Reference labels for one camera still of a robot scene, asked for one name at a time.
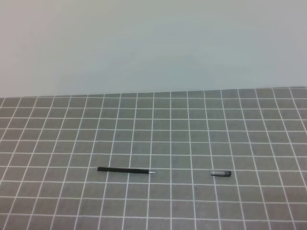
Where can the black pen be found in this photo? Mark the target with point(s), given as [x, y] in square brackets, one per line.
[125, 170]

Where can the clear black pen cap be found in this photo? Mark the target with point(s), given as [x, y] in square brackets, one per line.
[221, 173]

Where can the grey grid tablecloth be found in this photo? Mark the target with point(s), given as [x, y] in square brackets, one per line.
[50, 148]

